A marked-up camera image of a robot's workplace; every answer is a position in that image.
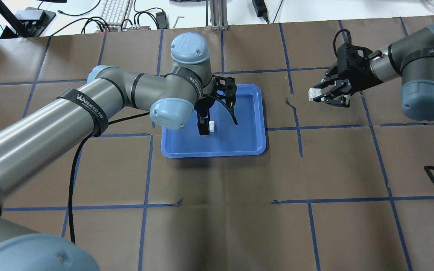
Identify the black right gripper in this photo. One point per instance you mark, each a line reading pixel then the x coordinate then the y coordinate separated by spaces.
pixel 356 76

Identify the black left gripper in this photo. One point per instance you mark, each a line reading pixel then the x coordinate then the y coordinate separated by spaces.
pixel 203 108

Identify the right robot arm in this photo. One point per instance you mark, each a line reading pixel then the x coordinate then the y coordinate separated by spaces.
pixel 411 59

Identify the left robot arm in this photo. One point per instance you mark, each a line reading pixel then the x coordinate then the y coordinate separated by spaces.
pixel 34 142

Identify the blue plastic tray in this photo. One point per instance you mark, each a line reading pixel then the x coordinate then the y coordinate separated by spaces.
pixel 246 138

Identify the brown paper table cover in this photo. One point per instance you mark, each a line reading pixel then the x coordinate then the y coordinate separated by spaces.
pixel 335 189

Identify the black power brick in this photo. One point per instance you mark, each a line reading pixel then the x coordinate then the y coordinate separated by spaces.
pixel 162 21

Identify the black power adapter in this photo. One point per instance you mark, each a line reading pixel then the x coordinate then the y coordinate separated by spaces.
pixel 260 9

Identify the white keyboard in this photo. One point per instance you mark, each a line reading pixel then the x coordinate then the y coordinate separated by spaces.
pixel 113 12

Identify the aluminium frame post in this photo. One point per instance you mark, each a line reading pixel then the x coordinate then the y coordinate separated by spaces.
pixel 218 15

